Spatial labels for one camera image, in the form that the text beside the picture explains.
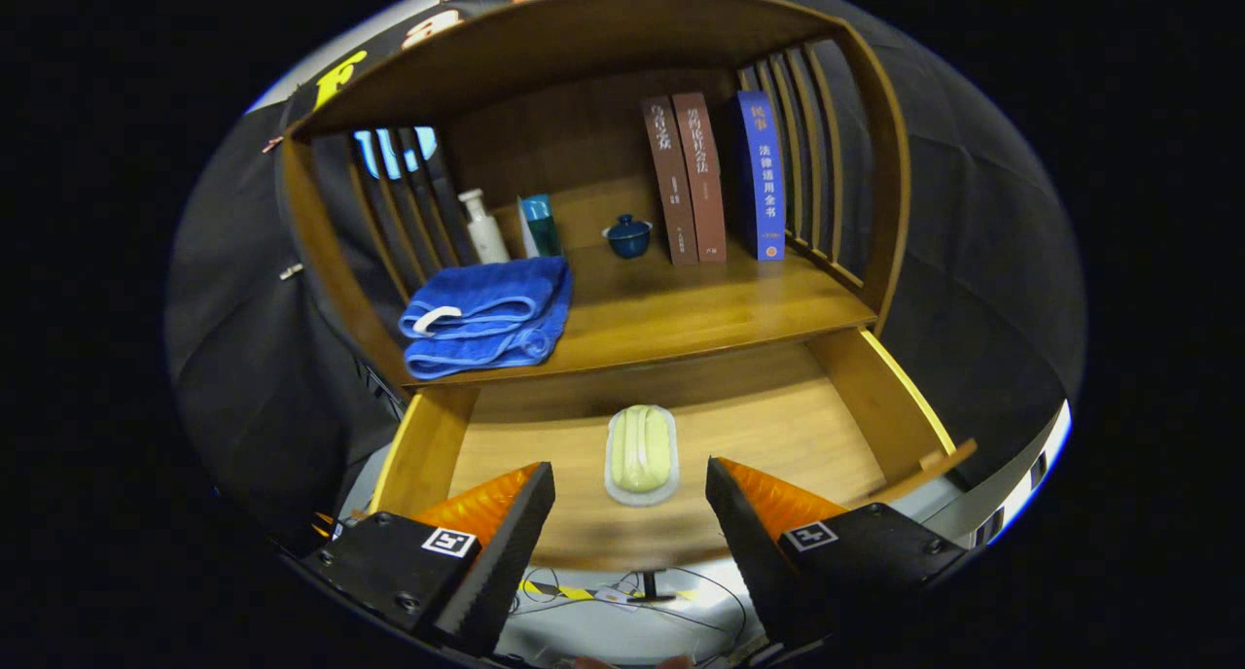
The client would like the wooden cabinet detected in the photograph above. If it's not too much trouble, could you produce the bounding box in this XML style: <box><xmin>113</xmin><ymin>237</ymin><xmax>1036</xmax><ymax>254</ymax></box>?
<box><xmin>280</xmin><ymin>0</ymin><xmax>978</xmax><ymax>573</ymax></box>

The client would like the folded blue towel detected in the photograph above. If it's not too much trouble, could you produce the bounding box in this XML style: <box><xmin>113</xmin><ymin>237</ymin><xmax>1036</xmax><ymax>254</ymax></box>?
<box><xmin>399</xmin><ymin>256</ymin><xmax>575</xmax><ymax>380</ymax></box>

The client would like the wooden countertop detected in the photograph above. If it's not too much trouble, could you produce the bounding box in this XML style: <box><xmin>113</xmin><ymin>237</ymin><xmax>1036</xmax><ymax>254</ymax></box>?
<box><xmin>399</xmin><ymin>178</ymin><xmax>878</xmax><ymax>388</ymax></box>

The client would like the yellow black striped tape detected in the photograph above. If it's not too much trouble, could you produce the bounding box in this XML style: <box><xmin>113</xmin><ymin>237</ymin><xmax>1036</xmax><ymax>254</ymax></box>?
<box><xmin>520</xmin><ymin>580</ymin><xmax>701</xmax><ymax>604</ymax></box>

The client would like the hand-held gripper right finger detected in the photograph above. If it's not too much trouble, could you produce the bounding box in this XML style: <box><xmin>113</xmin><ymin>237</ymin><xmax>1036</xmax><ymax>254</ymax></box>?
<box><xmin>705</xmin><ymin>456</ymin><xmax>974</xmax><ymax>651</ymax></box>

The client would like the reddish brown book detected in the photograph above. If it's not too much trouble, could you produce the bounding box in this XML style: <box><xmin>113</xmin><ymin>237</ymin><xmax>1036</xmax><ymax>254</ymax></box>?
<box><xmin>672</xmin><ymin>91</ymin><xmax>729</xmax><ymax>264</ymax></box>

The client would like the white pump bottle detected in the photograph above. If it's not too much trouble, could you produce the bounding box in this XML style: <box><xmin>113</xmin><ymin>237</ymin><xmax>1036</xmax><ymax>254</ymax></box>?
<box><xmin>457</xmin><ymin>189</ymin><xmax>511</xmax><ymax>265</ymax></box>

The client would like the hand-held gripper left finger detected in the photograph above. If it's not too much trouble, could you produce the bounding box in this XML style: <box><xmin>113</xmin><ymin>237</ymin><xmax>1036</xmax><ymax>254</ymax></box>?
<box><xmin>306</xmin><ymin>461</ymin><xmax>557</xmax><ymax>658</ymax></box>

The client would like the dark blue lidded bowl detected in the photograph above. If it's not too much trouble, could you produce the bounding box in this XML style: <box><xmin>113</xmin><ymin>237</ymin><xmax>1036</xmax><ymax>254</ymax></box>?
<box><xmin>602</xmin><ymin>214</ymin><xmax>654</xmax><ymax>260</ymax></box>

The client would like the blue capped tube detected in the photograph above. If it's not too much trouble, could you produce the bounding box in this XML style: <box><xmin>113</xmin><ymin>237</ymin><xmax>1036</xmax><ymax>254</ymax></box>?
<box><xmin>522</xmin><ymin>194</ymin><xmax>563</xmax><ymax>259</ymax></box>

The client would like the dark brown book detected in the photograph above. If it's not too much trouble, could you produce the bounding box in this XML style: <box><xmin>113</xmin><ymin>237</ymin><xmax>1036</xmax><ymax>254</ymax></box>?
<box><xmin>641</xmin><ymin>95</ymin><xmax>700</xmax><ymax>266</ymax></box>

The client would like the blue book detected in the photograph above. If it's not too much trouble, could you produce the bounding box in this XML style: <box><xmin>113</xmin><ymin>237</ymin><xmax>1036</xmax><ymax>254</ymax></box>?
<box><xmin>734</xmin><ymin>89</ymin><xmax>787</xmax><ymax>262</ymax></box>

